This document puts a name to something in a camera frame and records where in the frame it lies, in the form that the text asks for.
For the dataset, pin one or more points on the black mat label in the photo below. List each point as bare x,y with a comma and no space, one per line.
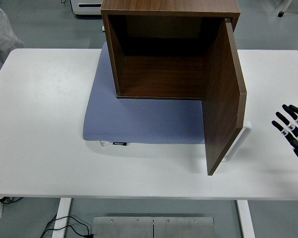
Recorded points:
120,143

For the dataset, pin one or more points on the person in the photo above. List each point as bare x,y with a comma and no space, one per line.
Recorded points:
2,32

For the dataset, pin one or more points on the white stand leg with caster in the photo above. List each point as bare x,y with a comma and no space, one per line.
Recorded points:
280,14

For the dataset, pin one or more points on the brown wooden cabinet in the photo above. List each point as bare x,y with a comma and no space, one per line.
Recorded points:
164,6

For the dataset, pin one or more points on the white table leg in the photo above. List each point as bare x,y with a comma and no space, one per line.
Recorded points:
62,218
245,220

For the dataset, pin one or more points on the white mat tag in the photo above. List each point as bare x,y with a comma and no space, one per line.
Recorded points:
104,143

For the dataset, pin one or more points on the brown wooden cabinet door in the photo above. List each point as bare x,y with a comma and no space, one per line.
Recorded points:
223,99

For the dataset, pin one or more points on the white floor appliance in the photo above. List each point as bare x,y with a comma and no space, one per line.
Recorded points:
87,12

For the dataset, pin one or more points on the grey metal plate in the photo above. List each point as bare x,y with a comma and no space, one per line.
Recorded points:
183,228
121,228

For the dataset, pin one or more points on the blue-grey textured mat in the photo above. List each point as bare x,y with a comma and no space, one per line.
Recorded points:
139,119

